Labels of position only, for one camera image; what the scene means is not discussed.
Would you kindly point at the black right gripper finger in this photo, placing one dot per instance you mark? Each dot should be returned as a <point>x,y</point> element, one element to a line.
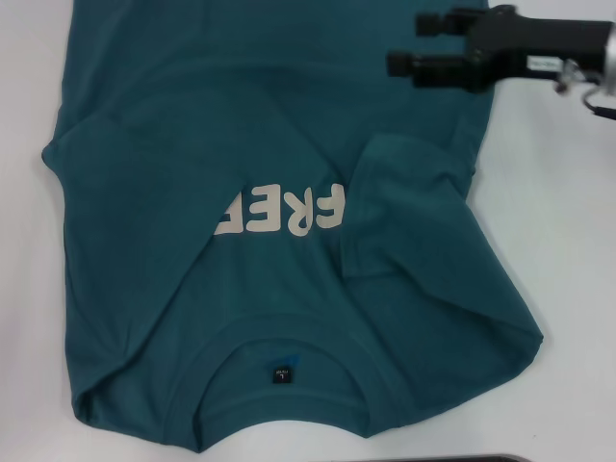
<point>402,63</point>
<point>430,24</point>

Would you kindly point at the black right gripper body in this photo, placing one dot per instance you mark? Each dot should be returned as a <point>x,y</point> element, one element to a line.
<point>529,41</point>

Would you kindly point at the teal blue FREE print T-shirt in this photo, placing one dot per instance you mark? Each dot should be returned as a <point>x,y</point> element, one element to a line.
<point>216,96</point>

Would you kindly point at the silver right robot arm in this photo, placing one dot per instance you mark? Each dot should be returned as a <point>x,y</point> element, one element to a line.
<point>610,58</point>

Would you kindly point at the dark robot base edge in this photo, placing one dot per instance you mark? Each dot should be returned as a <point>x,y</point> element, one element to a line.
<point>475,458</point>

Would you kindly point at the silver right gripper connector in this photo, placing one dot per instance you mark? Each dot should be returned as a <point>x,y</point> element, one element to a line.
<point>568,74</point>

